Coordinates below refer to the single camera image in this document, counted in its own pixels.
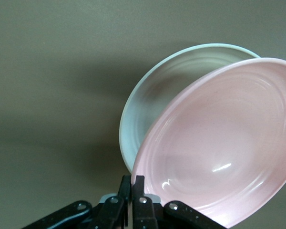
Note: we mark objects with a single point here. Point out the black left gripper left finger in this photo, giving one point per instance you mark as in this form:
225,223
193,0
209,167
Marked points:
112,212

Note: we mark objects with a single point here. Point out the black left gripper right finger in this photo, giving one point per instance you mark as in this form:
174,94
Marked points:
141,210

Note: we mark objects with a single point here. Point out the pink shallow bowl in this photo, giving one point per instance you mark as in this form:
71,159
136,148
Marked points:
217,143

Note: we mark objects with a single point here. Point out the beige shallow bowl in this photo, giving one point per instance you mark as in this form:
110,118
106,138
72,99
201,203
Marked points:
152,95

